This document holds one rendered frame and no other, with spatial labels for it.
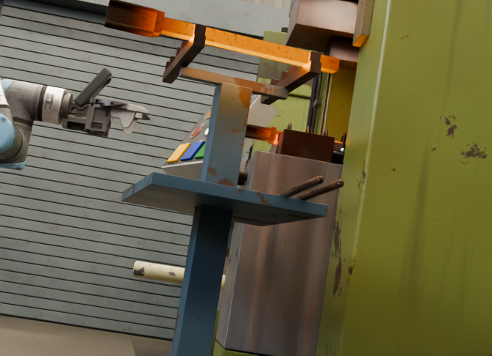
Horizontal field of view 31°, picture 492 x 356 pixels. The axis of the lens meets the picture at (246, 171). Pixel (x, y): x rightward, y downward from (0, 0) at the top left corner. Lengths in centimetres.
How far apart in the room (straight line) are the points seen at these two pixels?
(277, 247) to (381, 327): 35
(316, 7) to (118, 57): 833
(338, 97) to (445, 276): 84
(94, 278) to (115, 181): 114
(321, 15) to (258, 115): 54
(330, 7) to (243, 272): 71
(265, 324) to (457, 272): 45
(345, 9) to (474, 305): 85
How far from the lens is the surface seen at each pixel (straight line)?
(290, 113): 727
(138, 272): 252
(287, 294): 196
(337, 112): 244
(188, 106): 1039
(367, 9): 197
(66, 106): 219
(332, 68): 158
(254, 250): 195
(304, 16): 222
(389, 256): 173
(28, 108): 220
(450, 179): 178
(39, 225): 1021
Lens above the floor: 58
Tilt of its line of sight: 8 degrees up
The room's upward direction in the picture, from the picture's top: 9 degrees clockwise
